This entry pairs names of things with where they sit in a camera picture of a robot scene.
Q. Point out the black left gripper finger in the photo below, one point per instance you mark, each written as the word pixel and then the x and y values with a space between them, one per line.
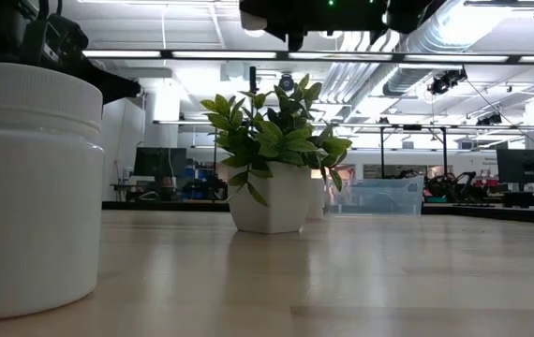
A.
pixel 117 88

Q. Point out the white pill bottle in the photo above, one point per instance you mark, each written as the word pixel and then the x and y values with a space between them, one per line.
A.
pixel 33 210
pixel 317 201

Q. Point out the black background robot arm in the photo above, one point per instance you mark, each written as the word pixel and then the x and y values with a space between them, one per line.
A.
pixel 454 185

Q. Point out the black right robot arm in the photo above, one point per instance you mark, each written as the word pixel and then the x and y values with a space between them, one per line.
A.
pixel 342 14

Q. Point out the clear plastic basket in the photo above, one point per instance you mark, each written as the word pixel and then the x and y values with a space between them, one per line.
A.
pixel 379 199

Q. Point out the black round device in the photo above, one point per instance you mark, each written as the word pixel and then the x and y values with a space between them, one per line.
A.
pixel 286 83

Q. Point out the ceiling light strip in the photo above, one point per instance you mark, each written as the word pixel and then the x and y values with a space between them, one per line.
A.
pixel 225 54

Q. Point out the black computer monitor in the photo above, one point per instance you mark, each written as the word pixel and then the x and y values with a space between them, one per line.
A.
pixel 159 162
pixel 524 166

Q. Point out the green plant in white pot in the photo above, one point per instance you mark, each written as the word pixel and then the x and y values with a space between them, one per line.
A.
pixel 271 196

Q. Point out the silver ventilation duct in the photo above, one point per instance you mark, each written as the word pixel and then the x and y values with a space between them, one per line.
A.
pixel 356 79

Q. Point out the black background rig frame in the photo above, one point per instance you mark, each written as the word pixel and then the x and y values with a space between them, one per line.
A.
pixel 382 154

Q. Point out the black ceiling camera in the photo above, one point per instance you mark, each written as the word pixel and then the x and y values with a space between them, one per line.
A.
pixel 445 83

